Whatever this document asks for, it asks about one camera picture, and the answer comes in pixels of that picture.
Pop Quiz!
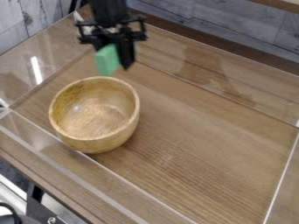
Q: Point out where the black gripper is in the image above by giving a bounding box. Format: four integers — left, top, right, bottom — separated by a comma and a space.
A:
79, 15, 148, 70

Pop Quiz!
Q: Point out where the green stick block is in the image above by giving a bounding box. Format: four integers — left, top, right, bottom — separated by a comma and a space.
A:
93, 43, 137, 77

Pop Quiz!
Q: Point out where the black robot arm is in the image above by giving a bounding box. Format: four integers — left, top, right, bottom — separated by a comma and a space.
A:
75, 0, 148, 75

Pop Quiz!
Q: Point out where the wooden bowl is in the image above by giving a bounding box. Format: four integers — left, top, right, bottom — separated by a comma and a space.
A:
48, 76, 140, 154

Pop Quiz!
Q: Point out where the clear acrylic corner bracket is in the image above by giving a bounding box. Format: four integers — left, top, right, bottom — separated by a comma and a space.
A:
73, 11, 93, 36

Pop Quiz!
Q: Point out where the clear acrylic enclosure wall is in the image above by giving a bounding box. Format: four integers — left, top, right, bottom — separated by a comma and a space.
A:
0, 17, 299, 224

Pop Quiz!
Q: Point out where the black table leg bracket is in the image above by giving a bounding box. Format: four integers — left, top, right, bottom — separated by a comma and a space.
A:
25, 183, 67, 224

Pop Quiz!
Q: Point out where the black cable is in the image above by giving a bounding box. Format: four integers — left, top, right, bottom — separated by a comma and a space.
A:
0, 201, 21, 224

